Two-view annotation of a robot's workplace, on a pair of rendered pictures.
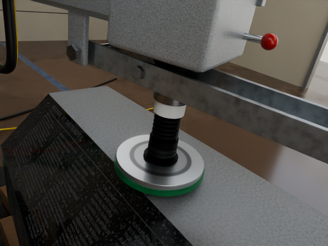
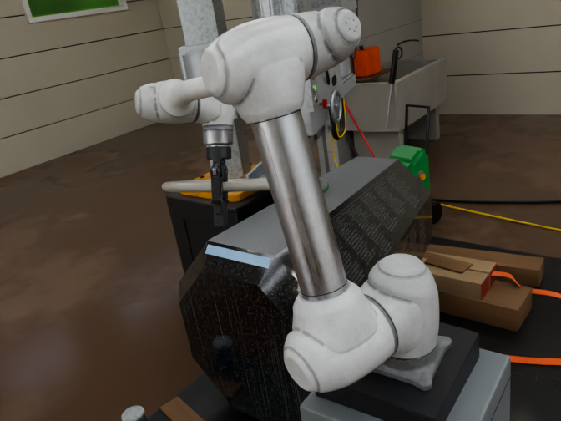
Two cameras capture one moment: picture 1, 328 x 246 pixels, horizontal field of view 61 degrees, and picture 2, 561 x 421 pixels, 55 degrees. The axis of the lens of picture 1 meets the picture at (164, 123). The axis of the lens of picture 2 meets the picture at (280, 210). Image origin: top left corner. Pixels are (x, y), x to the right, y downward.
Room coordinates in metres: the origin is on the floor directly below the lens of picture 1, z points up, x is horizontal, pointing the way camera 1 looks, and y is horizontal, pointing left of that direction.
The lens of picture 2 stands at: (0.30, -2.34, 1.73)
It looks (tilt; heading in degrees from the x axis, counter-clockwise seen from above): 22 degrees down; 87
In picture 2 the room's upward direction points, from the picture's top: 9 degrees counter-clockwise
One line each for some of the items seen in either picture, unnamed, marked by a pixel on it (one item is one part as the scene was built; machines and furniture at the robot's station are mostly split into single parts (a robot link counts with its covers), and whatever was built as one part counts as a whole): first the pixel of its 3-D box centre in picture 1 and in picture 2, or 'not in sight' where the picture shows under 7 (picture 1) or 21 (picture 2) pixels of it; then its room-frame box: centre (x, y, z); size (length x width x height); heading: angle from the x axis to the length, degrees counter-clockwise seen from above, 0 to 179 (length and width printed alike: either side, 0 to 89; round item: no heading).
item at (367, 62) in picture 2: not in sight; (369, 60); (1.75, 3.16, 1.00); 0.50 x 0.22 x 0.33; 48
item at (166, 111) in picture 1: (170, 104); not in sight; (0.56, -0.01, 1.05); 0.07 x 0.07 x 0.04
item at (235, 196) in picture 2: not in sight; (234, 180); (0.23, 0.72, 0.76); 0.49 x 0.49 x 0.05; 44
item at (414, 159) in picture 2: not in sight; (406, 168); (1.47, 1.31, 0.43); 0.35 x 0.35 x 0.87; 29
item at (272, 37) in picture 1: (257, 39); not in sight; (0.57, -0.15, 1.22); 0.08 x 0.03 x 0.03; 63
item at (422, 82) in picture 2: not in sight; (396, 112); (1.99, 3.10, 0.43); 1.30 x 0.62 x 0.86; 48
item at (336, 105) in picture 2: not in sight; (328, 106); (0.73, 0.05, 1.24); 0.15 x 0.10 x 0.15; 63
